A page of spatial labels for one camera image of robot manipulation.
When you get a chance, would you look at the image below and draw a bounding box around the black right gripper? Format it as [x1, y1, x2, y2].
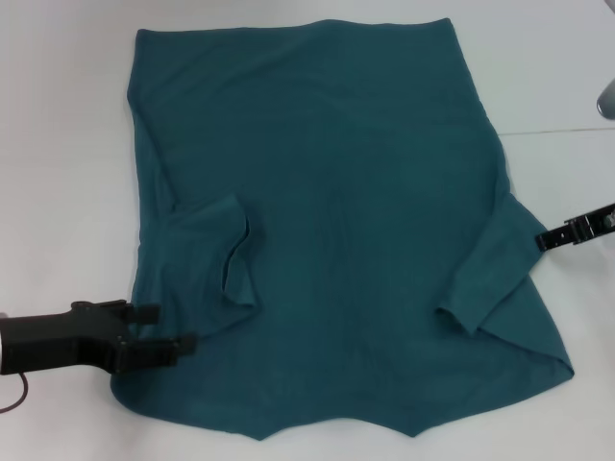
[535, 204, 615, 251]

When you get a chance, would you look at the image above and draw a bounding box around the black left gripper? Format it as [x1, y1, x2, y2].
[3, 300, 197, 376]

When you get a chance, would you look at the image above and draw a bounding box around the teal blue shirt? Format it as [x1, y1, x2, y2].
[109, 17, 577, 427]

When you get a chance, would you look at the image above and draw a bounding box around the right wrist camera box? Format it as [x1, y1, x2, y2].
[595, 76, 615, 121]

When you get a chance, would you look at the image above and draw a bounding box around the red left arm cable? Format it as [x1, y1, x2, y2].
[0, 372, 30, 414]

